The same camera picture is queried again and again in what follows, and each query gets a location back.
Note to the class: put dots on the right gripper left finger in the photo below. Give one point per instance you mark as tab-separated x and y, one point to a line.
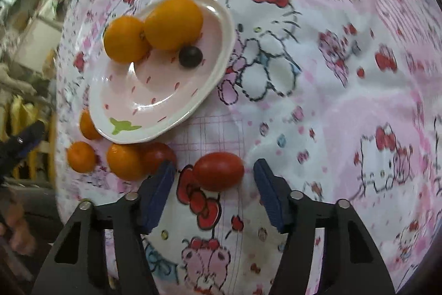
76	263

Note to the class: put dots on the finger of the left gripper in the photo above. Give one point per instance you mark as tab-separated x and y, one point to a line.
14	150

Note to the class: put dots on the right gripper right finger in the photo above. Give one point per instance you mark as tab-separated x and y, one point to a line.
351	262

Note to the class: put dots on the small orange mandarin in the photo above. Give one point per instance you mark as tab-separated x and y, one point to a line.
125	162

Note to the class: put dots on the round red tomato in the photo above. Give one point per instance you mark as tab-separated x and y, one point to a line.
153	154

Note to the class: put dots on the medium orange mandarin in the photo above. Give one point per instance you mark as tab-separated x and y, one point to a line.
124	40

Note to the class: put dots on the oval red tomato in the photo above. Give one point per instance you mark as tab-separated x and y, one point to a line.
217	172

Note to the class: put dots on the dark grape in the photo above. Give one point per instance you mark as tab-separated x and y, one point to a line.
190	57

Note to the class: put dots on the large orange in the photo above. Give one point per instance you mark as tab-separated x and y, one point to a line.
173	24

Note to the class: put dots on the person's hand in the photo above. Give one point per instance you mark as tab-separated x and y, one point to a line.
13	221

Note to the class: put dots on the pink strawberry plate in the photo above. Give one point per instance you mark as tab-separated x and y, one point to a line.
137	102

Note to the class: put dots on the pink cartoon print bedsheet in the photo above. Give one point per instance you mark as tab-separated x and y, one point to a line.
341	97

